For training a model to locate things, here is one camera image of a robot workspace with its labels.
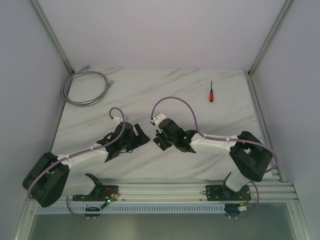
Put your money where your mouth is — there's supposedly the black fuse box base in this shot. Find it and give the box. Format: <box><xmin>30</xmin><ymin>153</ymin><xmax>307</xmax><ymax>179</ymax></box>
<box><xmin>153</xmin><ymin>138</ymin><xmax>172</xmax><ymax>151</ymax></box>

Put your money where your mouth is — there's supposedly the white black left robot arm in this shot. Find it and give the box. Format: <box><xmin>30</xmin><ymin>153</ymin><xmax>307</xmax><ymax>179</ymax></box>
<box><xmin>22</xmin><ymin>122</ymin><xmax>150</xmax><ymax>208</ymax></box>

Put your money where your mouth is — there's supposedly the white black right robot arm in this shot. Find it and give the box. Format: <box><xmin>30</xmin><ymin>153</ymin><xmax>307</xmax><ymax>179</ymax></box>
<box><xmin>151</xmin><ymin>114</ymin><xmax>273</xmax><ymax>200</ymax></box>

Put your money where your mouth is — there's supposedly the red black screwdriver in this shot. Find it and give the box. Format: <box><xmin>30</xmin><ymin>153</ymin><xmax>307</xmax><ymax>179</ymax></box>
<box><xmin>209</xmin><ymin>81</ymin><xmax>215</xmax><ymax>103</ymax></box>

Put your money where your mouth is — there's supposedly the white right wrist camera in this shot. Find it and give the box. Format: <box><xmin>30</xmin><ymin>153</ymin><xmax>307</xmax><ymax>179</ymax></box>
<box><xmin>150</xmin><ymin>113</ymin><xmax>167</xmax><ymax>126</ymax></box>

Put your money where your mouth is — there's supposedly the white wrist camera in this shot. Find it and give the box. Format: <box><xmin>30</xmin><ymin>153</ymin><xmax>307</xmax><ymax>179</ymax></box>
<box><xmin>111</xmin><ymin>115</ymin><xmax>127</xmax><ymax>125</ymax></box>
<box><xmin>150</xmin><ymin>113</ymin><xmax>167</xmax><ymax>126</ymax></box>

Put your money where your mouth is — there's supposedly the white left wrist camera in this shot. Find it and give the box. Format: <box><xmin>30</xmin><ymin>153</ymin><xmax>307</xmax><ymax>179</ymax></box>
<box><xmin>111</xmin><ymin>115</ymin><xmax>127</xmax><ymax>125</ymax></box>

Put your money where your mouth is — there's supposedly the aluminium front mounting rail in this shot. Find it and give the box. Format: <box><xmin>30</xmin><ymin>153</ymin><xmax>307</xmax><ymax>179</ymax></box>
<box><xmin>101</xmin><ymin>178</ymin><xmax>299</xmax><ymax>204</ymax></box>

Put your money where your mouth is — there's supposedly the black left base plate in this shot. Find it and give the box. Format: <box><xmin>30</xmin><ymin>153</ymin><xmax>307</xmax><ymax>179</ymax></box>
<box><xmin>72</xmin><ymin>185</ymin><xmax>119</xmax><ymax>202</ymax></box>

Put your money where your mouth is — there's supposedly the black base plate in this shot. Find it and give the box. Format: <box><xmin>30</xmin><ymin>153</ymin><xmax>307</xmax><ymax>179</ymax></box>
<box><xmin>202</xmin><ymin>185</ymin><xmax>252</xmax><ymax>202</ymax></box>
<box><xmin>72</xmin><ymin>185</ymin><xmax>119</xmax><ymax>202</ymax></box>

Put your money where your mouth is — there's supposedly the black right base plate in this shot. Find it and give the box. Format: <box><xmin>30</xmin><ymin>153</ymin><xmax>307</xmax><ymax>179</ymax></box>
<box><xmin>202</xmin><ymin>185</ymin><xmax>252</xmax><ymax>202</ymax></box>

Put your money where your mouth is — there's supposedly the grey coiled cable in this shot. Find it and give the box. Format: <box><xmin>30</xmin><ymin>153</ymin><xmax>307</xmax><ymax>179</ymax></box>
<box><xmin>62</xmin><ymin>65</ymin><xmax>115</xmax><ymax>107</ymax></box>

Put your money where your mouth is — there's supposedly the aluminium frame rail right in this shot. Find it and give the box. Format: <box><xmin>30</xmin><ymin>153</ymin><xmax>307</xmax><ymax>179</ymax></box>
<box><xmin>246</xmin><ymin>73</ymin><xmax>283</xmax><ymax>181</ymax></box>

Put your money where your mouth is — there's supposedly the white slotted cable duct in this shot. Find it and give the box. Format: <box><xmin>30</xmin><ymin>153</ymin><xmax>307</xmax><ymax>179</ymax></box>
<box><xmin>35</xmin><ymin>203</ymin><xmax>226</xmax><ymax>215</ymax></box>

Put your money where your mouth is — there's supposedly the aluminium frame post right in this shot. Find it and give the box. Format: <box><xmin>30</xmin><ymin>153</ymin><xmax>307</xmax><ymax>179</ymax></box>
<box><xmin>248</xmin><ymin>0</ymin><xmax>295</xmax><ymax>77</ymax></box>

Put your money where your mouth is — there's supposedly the aluminium frame post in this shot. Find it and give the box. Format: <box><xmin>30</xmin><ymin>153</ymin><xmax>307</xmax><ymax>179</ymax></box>
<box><xmin>248</xmin><ymin>0</ymin><xmax>295</xmax><ymax>77</ymax></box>
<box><xmin>29</xmin><ymin>0</ymin><xmax>74</xmax><ymax>74</ymax></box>

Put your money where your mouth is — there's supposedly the aluminium frame post left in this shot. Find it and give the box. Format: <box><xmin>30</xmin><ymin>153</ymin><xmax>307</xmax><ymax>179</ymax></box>
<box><xmin>29</xmin><ymin>0</ymin><xmax>74</xmax><ymax>74</ymax></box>

